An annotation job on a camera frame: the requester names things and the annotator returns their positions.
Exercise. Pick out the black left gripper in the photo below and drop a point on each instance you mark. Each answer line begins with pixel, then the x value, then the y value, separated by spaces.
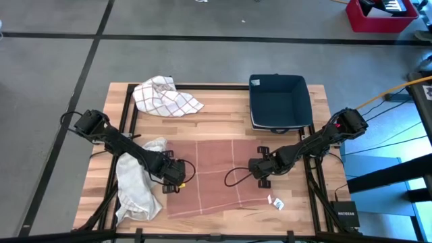
pixel 173 172

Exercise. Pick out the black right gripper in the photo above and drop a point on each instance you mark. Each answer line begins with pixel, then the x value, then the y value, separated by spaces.
pixel 265 167

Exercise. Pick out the white towel with beige stripes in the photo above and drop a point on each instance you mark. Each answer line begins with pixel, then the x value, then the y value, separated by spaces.
pixel 135 189

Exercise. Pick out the pink towel with white lines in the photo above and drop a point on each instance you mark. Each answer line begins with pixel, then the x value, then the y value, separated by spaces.
pixel 216 189

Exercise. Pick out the white towel with red checks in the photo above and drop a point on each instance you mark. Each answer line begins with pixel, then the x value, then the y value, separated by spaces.
pixel 162 101

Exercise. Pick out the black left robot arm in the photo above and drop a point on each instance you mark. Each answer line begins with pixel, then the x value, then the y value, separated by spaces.
pixel 121 145

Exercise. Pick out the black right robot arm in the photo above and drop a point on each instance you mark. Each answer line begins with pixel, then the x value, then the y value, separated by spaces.
pixel 314 141

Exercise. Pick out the navy blue fabric bin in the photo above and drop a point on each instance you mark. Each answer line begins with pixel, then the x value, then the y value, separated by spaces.
pixel 280 104

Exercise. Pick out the black Netgear router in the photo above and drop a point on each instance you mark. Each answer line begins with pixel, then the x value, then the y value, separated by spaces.
pixel 345 214

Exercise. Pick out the black overhead beam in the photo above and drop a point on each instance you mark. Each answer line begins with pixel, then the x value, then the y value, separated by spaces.
pixel 388 175

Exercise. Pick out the red plastic crate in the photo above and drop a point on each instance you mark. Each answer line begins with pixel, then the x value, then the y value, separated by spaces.
pixel 378 25

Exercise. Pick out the black device with white keys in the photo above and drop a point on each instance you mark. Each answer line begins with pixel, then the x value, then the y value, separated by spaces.
pixel 388 6

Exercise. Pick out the black table frame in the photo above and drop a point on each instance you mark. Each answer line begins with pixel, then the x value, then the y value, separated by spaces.
pixel 219 87

